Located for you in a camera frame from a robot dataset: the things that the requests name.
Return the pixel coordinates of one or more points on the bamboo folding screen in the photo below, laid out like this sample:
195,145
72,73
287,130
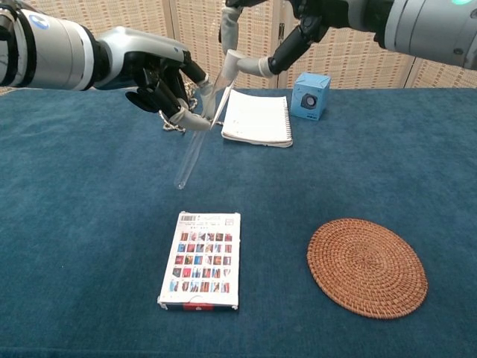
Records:
354,59

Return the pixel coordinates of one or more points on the blue tablecloth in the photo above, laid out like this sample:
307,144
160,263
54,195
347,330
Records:
93,223

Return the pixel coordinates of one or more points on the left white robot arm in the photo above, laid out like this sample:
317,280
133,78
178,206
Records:
52,52

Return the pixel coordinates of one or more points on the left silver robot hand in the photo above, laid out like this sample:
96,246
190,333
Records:
130,56

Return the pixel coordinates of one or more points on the white picture card box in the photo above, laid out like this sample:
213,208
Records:
201,261

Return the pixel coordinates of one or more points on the white spiral notebook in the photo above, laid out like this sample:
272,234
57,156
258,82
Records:
257,115

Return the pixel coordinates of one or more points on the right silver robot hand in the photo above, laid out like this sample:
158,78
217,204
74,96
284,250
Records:
335,13

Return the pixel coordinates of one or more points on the light blue speaker box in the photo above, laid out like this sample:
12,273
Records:
311,95

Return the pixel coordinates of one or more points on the small white plastic cap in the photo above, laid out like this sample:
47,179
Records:
232,61

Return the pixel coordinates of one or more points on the clear glass tube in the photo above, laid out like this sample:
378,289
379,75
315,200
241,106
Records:
192,156

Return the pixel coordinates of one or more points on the round woven rattan coaster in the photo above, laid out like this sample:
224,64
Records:
367,268

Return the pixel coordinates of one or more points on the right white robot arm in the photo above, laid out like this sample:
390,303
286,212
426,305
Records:
428,26

